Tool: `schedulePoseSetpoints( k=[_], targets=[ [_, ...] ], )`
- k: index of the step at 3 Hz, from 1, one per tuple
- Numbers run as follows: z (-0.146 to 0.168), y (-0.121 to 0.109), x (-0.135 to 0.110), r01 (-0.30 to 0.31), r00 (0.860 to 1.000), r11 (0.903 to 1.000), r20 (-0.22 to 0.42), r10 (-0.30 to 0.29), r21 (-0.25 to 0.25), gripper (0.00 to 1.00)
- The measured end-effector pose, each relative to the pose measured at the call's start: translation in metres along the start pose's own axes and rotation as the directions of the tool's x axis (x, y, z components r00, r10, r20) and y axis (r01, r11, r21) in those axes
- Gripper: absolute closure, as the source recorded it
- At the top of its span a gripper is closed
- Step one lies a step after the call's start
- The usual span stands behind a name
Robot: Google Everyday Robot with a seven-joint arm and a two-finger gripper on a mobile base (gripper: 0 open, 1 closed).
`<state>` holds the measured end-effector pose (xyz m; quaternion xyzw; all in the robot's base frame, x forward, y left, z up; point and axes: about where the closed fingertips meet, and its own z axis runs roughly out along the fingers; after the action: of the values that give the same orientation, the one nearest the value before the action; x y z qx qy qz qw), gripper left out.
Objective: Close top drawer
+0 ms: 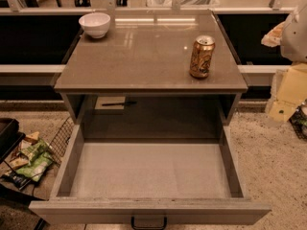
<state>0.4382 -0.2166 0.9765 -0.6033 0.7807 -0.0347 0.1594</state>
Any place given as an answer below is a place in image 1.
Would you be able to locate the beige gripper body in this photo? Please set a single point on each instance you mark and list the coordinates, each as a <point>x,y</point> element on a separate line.
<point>295,38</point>

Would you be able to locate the grey top drawer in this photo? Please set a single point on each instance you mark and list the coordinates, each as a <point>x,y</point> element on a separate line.
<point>149,183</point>

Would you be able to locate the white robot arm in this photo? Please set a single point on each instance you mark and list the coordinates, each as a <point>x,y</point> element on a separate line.
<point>290,35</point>

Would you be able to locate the grey drawer cabinet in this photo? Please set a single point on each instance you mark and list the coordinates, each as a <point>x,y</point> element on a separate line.
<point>149,54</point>

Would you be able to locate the gold soda can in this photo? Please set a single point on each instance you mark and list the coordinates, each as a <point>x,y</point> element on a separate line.
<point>202,53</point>

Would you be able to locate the metal railing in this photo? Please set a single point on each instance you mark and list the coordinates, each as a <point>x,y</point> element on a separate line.
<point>153,4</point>

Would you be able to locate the white ceramic bowl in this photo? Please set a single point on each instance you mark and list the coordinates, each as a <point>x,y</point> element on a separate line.
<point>95,24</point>

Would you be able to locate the green snack bag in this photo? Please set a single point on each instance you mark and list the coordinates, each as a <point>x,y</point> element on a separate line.
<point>39,159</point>

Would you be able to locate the black wire basket right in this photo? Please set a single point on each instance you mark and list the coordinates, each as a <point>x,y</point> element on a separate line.
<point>299,123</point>

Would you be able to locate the black wire basket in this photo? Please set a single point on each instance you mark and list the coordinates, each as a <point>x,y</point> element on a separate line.
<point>299,123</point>
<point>61,140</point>

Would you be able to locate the black top drawer handle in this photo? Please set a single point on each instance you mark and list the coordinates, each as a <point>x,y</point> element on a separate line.
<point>149,225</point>

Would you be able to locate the black wire basket left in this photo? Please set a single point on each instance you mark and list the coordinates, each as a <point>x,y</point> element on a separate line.
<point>61,140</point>

